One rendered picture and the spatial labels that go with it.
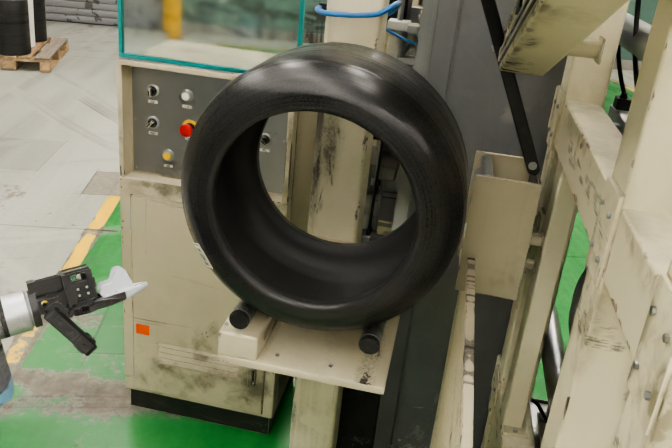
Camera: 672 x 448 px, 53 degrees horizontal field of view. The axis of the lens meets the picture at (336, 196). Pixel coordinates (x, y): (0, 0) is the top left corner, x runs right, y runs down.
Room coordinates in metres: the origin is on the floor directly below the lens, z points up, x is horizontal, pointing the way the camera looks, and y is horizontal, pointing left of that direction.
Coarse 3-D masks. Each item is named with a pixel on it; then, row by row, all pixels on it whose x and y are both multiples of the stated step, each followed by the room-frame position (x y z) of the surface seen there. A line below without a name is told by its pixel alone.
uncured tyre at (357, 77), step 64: (320, 64) 1.22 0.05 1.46; (384, 64) 1.29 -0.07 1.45; (256, 128) 1.48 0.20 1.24; (384, 128) 1.16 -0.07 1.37; (448, 128) 1.24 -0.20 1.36; (192, 192) 1.22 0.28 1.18; (256, 192) 1.48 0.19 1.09; (448, 192) 1.15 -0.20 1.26; (256, 256) 1.40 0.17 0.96; (320, 256) 1.45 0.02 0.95; (384, 256) 1.42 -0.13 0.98; (448, 256) 1.17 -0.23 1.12; (320, 320) 1.17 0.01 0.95; (384, 320) 1.19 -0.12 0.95
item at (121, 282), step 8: (120, 272) 1.13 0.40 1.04; (112, 280) 1.12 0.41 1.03; (120, 280) 1.12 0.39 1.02; (128, 280) 1.13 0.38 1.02; (104, 288) 1.10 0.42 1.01; (112, 288) 1.11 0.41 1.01; (120, 288) 1.12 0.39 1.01; (128, 288) 1.12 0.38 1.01; (136, 288) 1.13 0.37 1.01; (104, 296) 1.10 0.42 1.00; (128, 296) 1.11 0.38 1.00
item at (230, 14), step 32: (128, 0) 1.98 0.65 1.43; (160, 0) 1.97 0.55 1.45; (192, 0) 1.95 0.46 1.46; (224, 0) 1.94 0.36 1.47; (256, 0) 1.92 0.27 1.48; (288, 0) 1.91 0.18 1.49; (128, 32) 1.98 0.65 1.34; (160, 32) 1.97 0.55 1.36; (192, 32) 1.95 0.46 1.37; (224, 32) 1.94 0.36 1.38; (256, 32) 1.92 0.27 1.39; (288, 32) 1.91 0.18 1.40; (192, 64) 1.94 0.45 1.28; (224, 64) 1.94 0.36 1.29; (256, 64) 1.92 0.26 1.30
